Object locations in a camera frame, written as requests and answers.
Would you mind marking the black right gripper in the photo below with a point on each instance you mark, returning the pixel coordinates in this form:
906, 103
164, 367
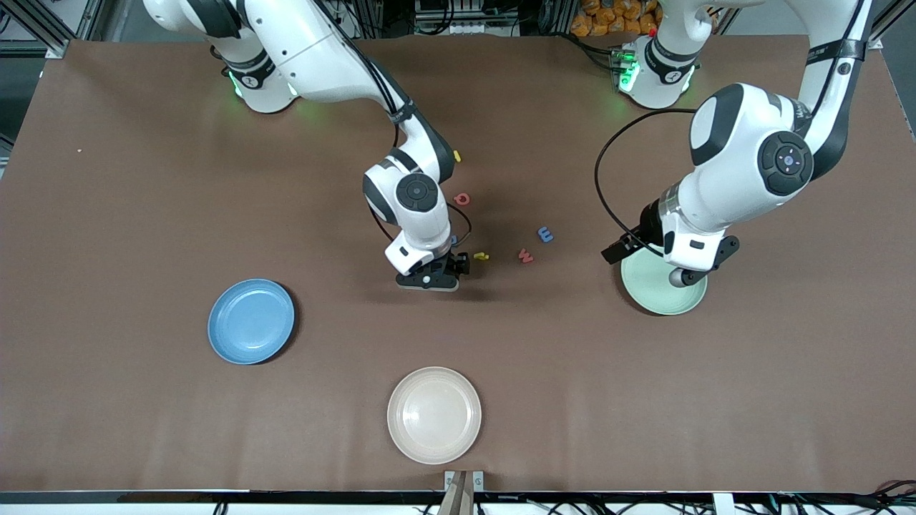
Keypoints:
458, 264

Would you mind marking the orange snack packets pile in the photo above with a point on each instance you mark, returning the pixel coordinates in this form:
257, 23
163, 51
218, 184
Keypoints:
608, 21

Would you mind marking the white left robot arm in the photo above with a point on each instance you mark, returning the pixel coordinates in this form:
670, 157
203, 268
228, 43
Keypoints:
737, 179

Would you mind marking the aluminium frame post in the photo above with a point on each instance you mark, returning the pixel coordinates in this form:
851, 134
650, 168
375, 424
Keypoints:
894, 14
54, 46

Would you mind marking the blue foam letter E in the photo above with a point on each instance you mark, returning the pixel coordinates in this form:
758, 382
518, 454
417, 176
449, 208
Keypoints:
544, 234

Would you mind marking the beige plate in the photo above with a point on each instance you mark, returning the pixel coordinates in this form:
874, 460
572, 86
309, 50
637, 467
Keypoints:
434, 415

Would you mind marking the blue plate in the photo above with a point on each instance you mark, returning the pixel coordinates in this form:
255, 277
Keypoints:
250, 322

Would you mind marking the red foam letter Q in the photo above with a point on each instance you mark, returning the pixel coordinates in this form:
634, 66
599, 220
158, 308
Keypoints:
465, 204

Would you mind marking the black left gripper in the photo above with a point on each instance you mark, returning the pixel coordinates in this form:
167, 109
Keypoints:
647, 227

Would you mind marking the white power strip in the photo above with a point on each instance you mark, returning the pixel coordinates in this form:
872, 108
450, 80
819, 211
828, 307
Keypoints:
465, 28

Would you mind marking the red foam letter w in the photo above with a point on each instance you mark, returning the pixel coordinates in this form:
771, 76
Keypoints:
526, 257

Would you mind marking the metal table edge bracket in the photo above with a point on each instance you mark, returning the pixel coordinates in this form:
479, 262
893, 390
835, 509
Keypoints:
478, 481

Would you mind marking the green plate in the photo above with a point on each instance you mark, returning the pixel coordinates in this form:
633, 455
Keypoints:
658, 297

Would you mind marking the brown table cover sheet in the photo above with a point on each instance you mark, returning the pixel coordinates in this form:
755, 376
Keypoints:
143, 429

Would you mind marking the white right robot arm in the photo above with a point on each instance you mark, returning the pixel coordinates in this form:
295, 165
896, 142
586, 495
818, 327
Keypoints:
322, 50

